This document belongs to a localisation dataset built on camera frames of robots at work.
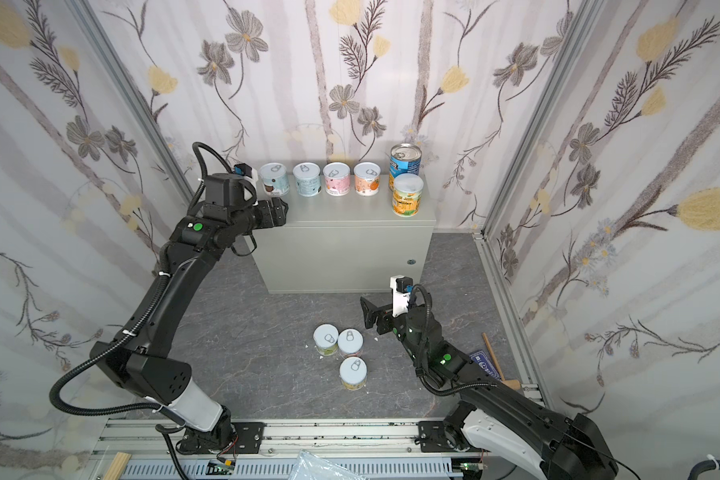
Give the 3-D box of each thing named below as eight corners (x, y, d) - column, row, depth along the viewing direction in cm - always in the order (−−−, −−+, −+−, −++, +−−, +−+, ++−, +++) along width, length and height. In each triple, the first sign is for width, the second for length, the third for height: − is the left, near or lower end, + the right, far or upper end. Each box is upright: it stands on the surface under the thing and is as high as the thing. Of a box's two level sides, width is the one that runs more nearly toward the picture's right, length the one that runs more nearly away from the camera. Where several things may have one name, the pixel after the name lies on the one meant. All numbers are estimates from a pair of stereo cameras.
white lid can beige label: (338, 359, 89) (336, 351, 84) (339, 335, 94) (338, 327, 89) (363, 359, 89) (363, 351, 84) (363, 335, 94) (363, 327, 89)
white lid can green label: (314, 356, 90) (311, 348, 85) (317, 333, 95) (314, 324, 90) (337, 356, 90) (336, 348, 85) (339, 333, 95) (338, 324, 90)
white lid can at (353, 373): (339, 390, 84) (338, 383, 79) (341, 364, 89) (340, 356, 84) (367, 390, 84) (367, 383, 79) (367, 364, 89) (367, 356, 84)
